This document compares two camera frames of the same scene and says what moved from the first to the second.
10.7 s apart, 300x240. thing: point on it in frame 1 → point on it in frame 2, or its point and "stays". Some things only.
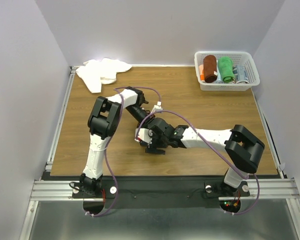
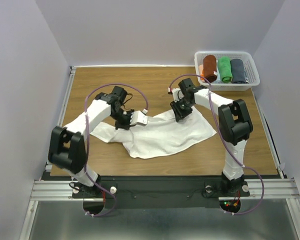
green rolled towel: x=226 y=69 stays
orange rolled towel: x=200 y=69 stays
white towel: x=95 y=72 → x=159 y=136
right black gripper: x=152 y=148 → x=180 y=113
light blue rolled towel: x=219 y=80 stays
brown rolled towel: x=209 y=67 stays
